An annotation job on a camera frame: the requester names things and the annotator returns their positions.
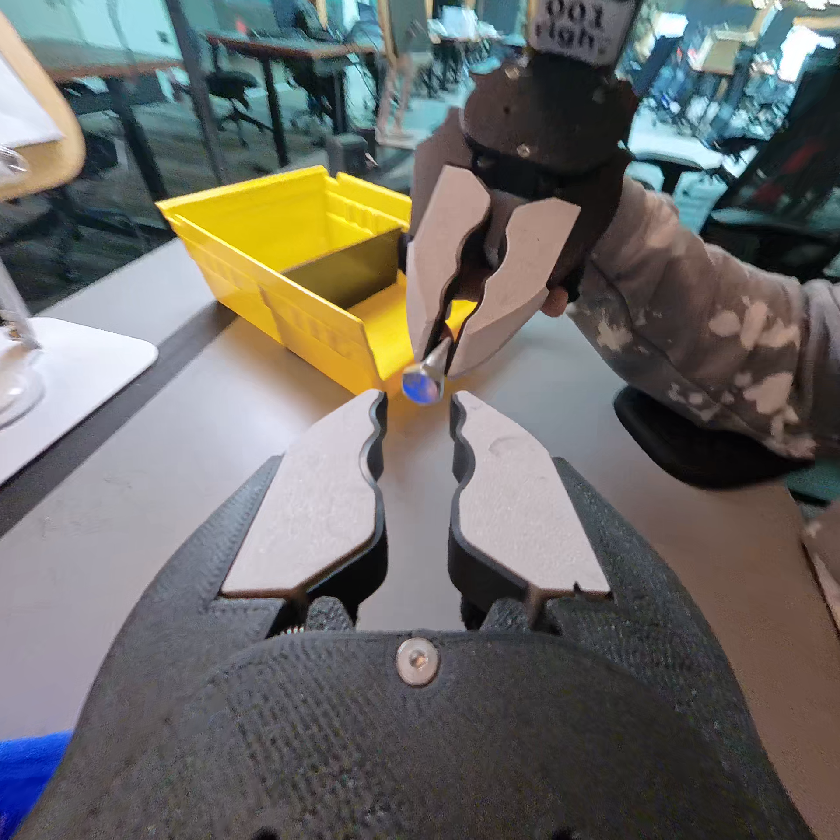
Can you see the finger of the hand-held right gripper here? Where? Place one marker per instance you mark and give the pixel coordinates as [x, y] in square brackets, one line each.
[439, 249]
[518, 275]

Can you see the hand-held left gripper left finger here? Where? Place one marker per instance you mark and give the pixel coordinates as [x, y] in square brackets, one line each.
[308, 518]

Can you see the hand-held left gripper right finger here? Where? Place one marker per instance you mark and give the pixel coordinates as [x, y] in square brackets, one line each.
[525, 518]

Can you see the silver hex bolt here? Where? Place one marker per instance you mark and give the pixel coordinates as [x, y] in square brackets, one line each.
[426, 374]

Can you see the yellow plastic bin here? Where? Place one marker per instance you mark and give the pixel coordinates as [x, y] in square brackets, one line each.
[262, 262]

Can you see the blue plastic bin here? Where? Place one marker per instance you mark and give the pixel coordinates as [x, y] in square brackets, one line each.
[26, 774]

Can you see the person's right forearm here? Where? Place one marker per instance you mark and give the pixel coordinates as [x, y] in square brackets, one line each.
[722, 315]

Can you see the person's right hand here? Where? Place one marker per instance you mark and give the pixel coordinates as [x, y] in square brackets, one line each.
[554, 302]

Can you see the black bin divider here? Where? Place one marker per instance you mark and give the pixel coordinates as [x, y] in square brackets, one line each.
[354, 269]

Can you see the black mesh office chair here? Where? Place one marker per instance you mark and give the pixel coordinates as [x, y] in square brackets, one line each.
[768, 170]

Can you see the wooden top office desk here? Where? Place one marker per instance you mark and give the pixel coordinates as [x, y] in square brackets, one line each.
[289, 46]
[98, 69]

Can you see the person's grey splattered hoodie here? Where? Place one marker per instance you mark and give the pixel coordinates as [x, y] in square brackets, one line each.
[823, 551]

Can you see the wooden document stand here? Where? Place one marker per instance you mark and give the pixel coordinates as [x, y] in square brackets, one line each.
[39, 367]

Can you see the white instruction sheet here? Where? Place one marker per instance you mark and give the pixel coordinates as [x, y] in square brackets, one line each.
[19, 105]

